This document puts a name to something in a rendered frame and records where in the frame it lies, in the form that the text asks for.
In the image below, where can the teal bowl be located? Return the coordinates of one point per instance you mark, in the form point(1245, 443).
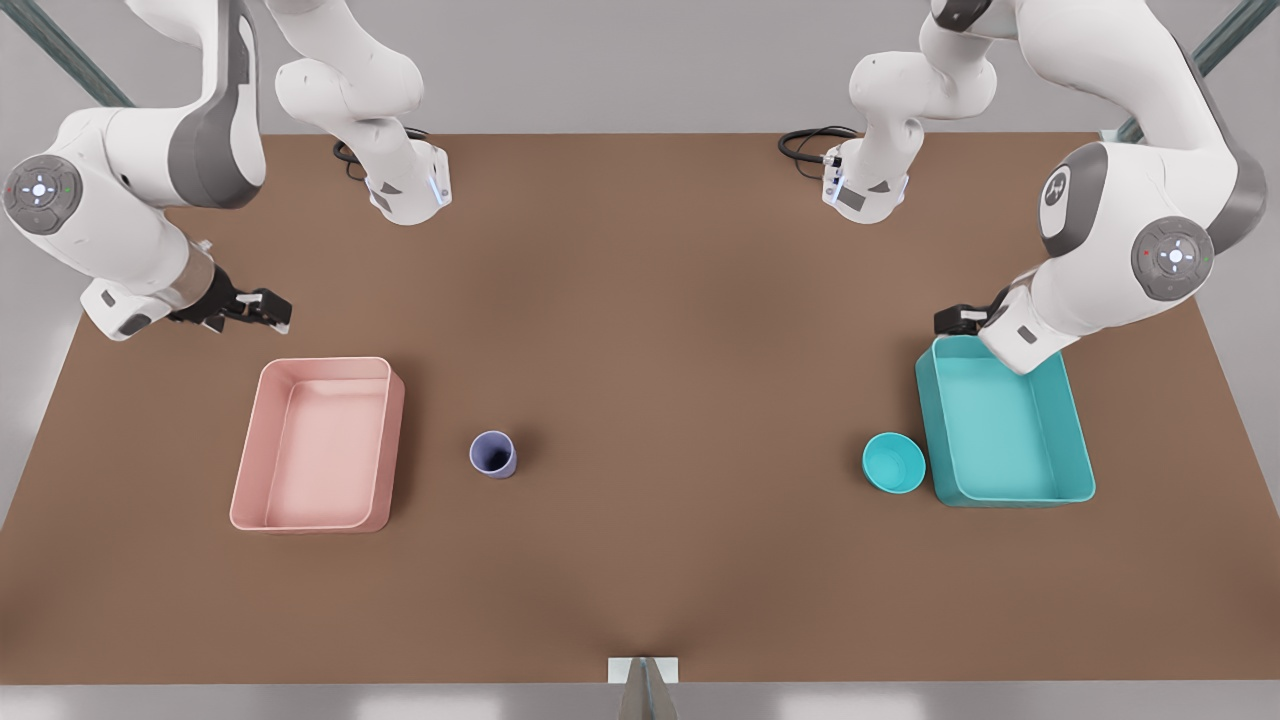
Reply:
point(894, 463)

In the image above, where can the purple cup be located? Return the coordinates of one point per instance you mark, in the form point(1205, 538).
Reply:
point(493, 454)

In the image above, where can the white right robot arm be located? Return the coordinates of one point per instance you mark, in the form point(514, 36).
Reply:
point(130, 160)

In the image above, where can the pink rectangular box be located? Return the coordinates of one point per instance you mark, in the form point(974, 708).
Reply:
point(318, 444)

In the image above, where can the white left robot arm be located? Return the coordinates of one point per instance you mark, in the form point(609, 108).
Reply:
point(1120, 200)

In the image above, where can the silver frame post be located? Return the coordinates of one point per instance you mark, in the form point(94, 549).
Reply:
point(70, 52)
point(1200, 55)
point(644, 690)

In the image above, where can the teal rectangular box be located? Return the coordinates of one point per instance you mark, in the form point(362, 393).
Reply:
point(1003, 426)

